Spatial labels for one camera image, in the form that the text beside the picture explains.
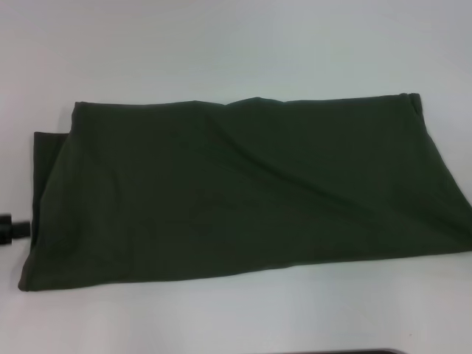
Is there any dark grey torso edge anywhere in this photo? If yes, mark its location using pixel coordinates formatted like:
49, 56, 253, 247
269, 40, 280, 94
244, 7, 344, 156
331, 347, 420, 354

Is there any dark green FREE T-shirt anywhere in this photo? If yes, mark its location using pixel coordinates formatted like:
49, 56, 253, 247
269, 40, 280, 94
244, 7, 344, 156
17, 91, 472, 294

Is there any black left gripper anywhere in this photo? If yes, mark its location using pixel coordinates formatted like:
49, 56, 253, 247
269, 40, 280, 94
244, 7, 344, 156
0, 212, 31, 246

